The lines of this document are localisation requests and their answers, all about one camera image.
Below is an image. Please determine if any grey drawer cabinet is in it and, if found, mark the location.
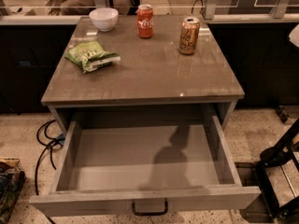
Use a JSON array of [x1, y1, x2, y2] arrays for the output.
[[42, 15, 244, 132]]

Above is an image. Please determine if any open grey top drawer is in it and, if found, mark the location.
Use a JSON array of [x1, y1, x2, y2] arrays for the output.
[[30, 116, 260, 217]]

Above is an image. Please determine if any green jalapeno chip bag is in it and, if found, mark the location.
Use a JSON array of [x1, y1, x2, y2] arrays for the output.
[[65, 40, 121, 73]]

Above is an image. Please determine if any gold la croix can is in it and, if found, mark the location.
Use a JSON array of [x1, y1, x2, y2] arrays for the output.
[[179, 17, 200, 55]]

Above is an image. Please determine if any red coca-cola can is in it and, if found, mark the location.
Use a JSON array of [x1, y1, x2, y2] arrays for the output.
[[137, 5, 153, 38]]

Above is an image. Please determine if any white ceramic bowl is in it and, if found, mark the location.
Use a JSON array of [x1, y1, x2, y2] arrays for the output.
[[89, 7, 119, 32]]

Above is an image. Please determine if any seated person in beige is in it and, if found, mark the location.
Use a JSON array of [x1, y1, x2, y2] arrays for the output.
[[44, 0, 94, 16]]

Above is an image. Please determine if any white object at right edge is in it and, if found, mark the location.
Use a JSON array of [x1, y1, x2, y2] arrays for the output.
[[289, 24, 299, 48]]

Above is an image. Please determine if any black floor cable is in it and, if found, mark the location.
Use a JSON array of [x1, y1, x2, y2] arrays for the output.
[[34, 119, 65, 196]]

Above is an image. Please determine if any black drawer handle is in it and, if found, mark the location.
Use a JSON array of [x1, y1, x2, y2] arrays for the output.
[[131, 200, 168, 217]]

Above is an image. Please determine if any metal railing post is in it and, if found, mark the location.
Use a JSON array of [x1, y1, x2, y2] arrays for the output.
[[204, 0, 218, 20]]

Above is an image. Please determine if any black metal cart frame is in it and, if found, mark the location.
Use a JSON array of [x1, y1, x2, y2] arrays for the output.
[[235, 119, 299, 223]]

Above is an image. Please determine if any wire basket with items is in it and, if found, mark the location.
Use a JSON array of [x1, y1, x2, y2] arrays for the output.
[[0, 158, 26, 224]]

